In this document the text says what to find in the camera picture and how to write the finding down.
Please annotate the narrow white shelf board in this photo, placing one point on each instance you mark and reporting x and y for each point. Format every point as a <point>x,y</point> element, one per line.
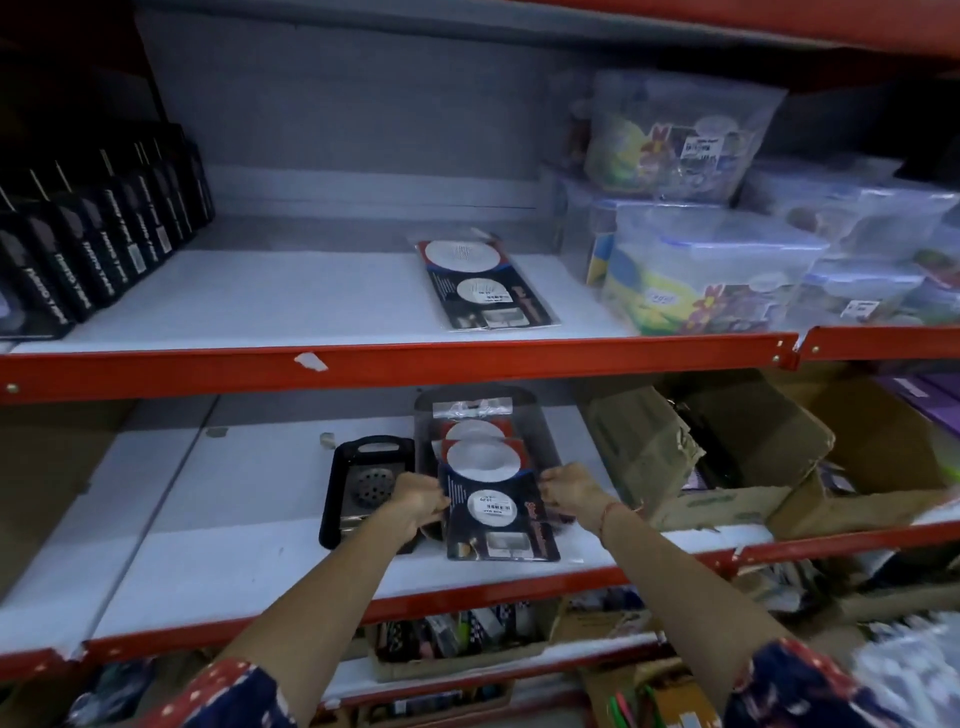
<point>82,540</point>

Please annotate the cardboard tray of small items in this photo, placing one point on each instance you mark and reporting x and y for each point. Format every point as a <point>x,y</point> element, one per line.
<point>465,630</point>

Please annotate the person's left hand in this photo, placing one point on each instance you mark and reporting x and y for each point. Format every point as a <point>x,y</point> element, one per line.
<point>411,504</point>

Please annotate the torn brown cardboard box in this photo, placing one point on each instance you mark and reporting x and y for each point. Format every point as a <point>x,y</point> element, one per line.
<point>675,442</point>

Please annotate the clear container with blue clips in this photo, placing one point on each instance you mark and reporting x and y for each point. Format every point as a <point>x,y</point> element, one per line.
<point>705,270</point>

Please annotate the person's right dotted sleeve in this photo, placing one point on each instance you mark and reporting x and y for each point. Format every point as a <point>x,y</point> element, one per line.
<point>802,690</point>

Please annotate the orange thread wrist band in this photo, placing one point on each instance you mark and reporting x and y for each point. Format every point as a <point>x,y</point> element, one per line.
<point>609,517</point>

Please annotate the cardboard box with green pens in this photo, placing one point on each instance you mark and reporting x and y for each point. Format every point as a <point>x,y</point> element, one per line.
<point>645,701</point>

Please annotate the red shelf beam overhead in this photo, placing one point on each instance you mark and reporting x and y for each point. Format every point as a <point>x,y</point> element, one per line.
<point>787,26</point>

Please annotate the red shelf beam with torn edge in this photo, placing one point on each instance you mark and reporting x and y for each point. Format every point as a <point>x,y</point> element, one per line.
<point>480,592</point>

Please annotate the purple flat packet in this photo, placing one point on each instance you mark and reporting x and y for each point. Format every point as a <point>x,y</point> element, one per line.
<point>926,397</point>

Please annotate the white shelf board with packs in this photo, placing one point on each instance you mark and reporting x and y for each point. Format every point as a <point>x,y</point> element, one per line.
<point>247,540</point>

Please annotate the long red shelf beam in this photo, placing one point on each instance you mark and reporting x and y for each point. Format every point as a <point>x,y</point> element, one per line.
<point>375,364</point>

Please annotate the person's right hand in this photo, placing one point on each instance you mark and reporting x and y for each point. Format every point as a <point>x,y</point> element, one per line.
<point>579,495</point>

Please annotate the clear plastic storage container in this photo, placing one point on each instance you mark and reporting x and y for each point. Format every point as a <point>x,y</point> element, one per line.
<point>847,206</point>
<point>870,292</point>
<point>581,217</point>

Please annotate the person's right fingers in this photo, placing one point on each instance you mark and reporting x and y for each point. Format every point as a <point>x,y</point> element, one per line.
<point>550,493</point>

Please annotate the person's right forearm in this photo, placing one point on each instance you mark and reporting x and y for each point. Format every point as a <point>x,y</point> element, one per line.
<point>675,600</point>

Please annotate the clear crinkled plastic bag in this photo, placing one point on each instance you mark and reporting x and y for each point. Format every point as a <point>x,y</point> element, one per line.
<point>915,675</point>

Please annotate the short red shelf beam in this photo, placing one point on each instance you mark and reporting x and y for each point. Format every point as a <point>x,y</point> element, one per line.
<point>877,343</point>

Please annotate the clear container with floral label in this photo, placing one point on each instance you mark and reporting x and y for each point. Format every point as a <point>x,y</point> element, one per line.
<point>675,135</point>

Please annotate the person's dotted sleeve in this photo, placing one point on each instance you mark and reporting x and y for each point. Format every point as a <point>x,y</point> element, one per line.
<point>802,690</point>
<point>217,697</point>

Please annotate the sink strainer blister pack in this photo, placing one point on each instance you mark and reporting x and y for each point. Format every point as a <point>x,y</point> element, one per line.
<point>480,281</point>
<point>525,409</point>
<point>495,517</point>
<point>480,431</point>

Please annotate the person's left fingers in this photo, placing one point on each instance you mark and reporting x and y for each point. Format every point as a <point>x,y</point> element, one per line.
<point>437,506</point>

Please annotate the black drain strainer packet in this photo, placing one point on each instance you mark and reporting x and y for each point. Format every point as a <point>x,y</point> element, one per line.
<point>364,480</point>

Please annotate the person's left dotted sleeve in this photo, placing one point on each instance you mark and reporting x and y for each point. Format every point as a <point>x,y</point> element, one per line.
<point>217,697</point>

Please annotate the large brown cardboard box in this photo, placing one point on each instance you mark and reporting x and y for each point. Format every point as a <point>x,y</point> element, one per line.
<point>885,450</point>

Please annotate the person's left forearm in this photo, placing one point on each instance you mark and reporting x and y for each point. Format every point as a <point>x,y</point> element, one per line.
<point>330,607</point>

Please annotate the row of black carded packets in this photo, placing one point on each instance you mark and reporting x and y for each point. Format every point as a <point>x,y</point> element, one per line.
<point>97,232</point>

